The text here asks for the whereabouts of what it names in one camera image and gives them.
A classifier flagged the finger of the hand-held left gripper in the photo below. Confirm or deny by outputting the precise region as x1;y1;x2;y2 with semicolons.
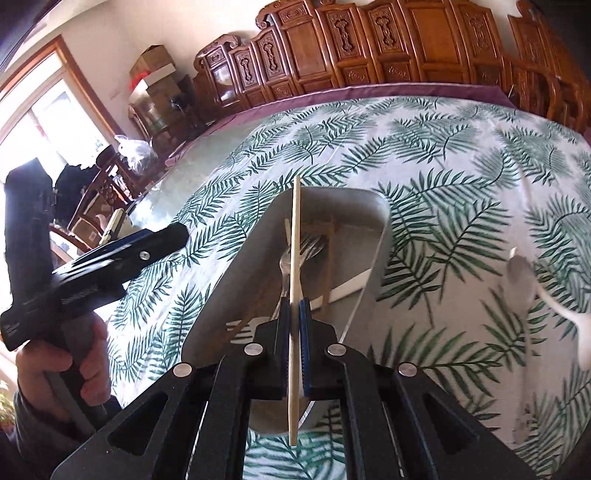
98;228;161;254
62;223;191;289

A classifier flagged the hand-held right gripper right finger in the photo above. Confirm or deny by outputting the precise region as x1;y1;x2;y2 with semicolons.
298;298;539;480

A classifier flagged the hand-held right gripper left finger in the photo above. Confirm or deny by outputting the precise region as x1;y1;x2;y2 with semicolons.
51;298;293;480

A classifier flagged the metal fork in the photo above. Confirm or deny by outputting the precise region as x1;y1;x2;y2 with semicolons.
272;233;327;324
225;320;262;346

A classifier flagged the light bamboo chopstick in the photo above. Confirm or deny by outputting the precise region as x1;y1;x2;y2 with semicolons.
287;175;302;448

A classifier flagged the grey metal tray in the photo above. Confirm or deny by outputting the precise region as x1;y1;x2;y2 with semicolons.
181;187;392;435

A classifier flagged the person's left forearm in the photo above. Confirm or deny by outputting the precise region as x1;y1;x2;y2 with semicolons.
10;387;95;469

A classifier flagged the person's left hand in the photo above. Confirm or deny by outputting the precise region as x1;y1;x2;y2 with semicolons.
15;318;112;409

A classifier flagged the wooden dining chair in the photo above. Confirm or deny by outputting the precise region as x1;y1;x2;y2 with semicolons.
68;152;155;252

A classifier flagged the black bag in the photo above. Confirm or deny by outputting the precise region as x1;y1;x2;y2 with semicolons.
54;148;117;220

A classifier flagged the clear plastic bag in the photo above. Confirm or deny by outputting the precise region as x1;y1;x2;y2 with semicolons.
114;134;154;168

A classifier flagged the wooden framed window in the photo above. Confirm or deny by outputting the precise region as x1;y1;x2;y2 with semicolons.
0;36;122;210

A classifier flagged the white cardboard box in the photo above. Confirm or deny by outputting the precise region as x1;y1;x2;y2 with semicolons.
128;66;179;92

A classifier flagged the brown cardboard box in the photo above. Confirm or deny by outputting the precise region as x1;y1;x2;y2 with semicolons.
130;44;174;78

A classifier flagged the white plastic spoon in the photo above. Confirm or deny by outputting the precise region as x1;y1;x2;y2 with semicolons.
503;247;591;330

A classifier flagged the leaf-printed tablecloth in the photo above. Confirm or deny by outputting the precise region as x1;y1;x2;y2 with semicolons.
106;95;591;480

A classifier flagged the long carved wooden sofa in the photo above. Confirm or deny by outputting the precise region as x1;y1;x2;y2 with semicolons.
191;0;522;117

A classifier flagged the wooden armchair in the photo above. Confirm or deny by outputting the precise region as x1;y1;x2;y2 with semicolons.
502;56;588;134

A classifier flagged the short carved wooden sofa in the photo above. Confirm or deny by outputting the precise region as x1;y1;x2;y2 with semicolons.
507;0;591;100

